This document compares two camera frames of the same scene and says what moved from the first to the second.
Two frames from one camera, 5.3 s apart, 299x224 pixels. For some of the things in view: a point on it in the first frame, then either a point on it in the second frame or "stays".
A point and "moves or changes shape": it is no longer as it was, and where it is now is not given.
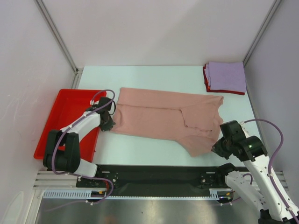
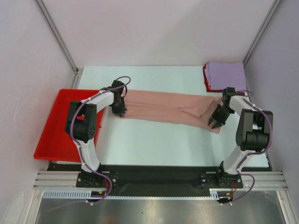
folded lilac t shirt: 226,76 stays
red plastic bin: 70,103 stays
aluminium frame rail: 47,180 stays
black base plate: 154,180 stays
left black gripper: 109,126 → 121,110
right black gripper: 219,147 → 219,115
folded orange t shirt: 206,77 stays
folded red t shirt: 208,90 stays
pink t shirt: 191,121 moves or changes shape
